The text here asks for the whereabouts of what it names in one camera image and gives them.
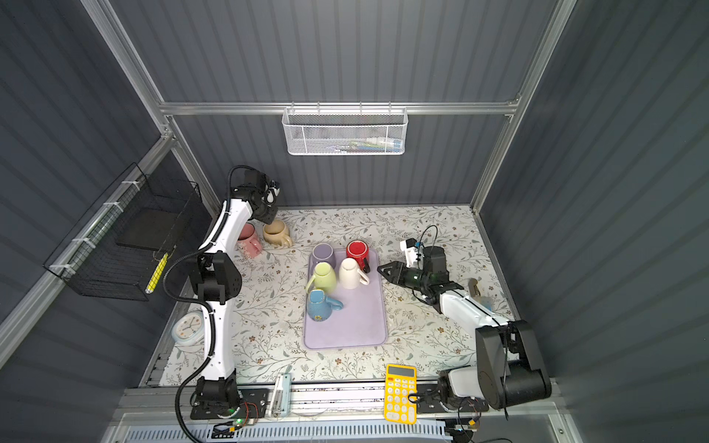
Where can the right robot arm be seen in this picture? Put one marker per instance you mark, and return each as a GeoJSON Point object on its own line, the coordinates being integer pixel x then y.
{"type": "Point", "coordinates": [509, 368]}

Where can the black wire basket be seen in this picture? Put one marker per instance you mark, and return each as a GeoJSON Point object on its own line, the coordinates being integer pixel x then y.
{"type": "Point", "coordinates": [122, 252]}

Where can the white mug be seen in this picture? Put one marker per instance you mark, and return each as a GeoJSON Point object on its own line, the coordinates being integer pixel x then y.
{"type": "Point", "coordinates": [351, 276]}

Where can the beige speckled mug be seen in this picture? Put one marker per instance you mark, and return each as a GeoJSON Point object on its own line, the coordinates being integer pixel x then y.
{"type": "Point", "coordinates": [277, 233]}

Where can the lavender mug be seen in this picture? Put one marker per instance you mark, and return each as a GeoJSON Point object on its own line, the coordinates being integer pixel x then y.
{"type": "Point", "coordinates": [322, 253]}

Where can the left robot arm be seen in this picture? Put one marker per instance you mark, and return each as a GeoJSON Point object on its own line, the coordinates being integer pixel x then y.
{"type": "Point", "coordinates": [216, 282]}

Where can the small white clock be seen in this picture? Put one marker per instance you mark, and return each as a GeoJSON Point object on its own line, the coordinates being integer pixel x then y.
{"type": "Point", "coordinates": [189, 329]}

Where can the blue mug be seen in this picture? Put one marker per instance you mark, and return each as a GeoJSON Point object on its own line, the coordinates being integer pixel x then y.
{"type": "Point", "coordinates": [320, 306]}

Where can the black pad in basket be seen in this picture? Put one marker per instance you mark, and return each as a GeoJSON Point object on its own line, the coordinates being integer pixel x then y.
{"type": "Point", "coordinates": [153, 230]}

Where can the green mug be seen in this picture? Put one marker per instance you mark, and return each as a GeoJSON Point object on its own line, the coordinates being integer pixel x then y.
{"type": "Point", "coordinates": [323, 278]}

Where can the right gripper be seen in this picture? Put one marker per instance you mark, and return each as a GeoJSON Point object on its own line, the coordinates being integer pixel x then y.
{"type": "Point", "coordinates": [399, 273]}

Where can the red mug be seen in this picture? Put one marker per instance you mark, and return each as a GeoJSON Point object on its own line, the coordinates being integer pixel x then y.
{"type": "Point", "coordinates": [358, 250]}

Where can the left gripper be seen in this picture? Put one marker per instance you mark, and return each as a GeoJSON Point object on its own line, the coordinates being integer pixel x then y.
{"type": "Point", "coordinates": [270, 209]}

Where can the yellow marker in basket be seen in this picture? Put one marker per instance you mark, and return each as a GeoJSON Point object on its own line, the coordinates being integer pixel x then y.
{"type": "Point", "coordinates": [157, 274]}

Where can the items in white basket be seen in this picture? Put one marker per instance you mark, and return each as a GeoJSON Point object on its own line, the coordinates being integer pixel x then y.
{"type": "Point", "coordinates": [370, 145]}

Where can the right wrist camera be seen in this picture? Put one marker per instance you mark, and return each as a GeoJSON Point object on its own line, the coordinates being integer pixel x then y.
{"type": "Point", "coordinates": [413, 252]}

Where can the yellow calculator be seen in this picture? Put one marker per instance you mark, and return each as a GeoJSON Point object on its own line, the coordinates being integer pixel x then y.
{"type": "Point", "coordinates": [400, 383]}

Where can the lavender tray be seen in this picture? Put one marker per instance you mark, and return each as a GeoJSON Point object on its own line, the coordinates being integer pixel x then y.
{"type": "Point", "coordinates": [362, 322]}

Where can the white wire basket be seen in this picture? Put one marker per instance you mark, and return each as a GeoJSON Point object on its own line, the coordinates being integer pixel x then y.
{"type": "Point", "coordinates": [310, 133]}

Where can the pink ghost mug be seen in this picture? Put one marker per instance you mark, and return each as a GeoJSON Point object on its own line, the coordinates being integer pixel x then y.
{"type": "Point", "coordinates": [249, 242]}

